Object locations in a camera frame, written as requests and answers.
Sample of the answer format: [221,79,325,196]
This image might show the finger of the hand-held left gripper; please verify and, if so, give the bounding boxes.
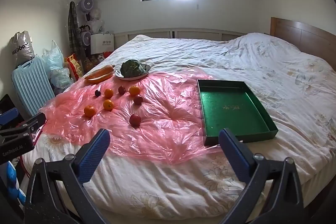
[0,108,18,126]
[0,112,46,137]

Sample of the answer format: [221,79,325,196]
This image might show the pink plastic sheet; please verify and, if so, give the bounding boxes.
[39,67,226,165]

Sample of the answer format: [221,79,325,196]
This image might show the white panelled ledge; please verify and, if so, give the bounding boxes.
[113,28,248,43]

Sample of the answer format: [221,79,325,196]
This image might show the light blue suitcase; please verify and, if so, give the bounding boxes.
[11,56,55,117]

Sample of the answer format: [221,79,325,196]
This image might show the green tray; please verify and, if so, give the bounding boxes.
[197,79,279,146]

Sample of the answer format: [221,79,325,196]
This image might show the silver bag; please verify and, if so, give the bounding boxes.
[10,31,36,67]

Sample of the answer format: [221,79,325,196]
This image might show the carrot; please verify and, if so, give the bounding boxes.
[84,64,115,83]

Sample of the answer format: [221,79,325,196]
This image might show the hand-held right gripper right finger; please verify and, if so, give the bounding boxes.
[218,128,305,224]

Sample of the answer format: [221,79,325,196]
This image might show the white plate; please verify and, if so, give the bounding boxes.
[115,63,151,81]

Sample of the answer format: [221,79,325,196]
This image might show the white desk fan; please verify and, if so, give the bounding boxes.
[79,0,95,13]

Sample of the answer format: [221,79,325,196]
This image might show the clear plastic bag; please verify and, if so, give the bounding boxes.
[42,40,65,69]
[50,68,74,89]

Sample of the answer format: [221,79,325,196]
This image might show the grey plaid scarf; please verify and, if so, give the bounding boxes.
[68,1,86,62]

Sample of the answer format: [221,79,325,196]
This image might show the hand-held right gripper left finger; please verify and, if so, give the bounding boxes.
[24,128,111,224]

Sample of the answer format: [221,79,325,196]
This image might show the blue white object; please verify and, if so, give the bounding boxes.
[6,161,26,205]

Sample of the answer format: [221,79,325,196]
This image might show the red yellow packet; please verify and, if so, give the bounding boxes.
[65,54,84,81]

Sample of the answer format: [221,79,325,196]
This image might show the green leafy vegetable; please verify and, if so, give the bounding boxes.
[121,59,147,77]

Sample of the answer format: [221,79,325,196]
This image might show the black screen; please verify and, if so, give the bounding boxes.
[0,94,17,119]

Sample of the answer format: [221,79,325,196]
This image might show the white cardboard box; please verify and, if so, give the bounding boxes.
[91,33,114,55]

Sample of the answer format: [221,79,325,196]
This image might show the white plastic bags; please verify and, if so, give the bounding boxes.
[89,7,105,33]

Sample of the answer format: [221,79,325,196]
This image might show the wooden headboard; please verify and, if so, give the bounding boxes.
[270,17,336,69]

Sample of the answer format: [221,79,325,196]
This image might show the purple fan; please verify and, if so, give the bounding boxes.
[79,31,92,46]

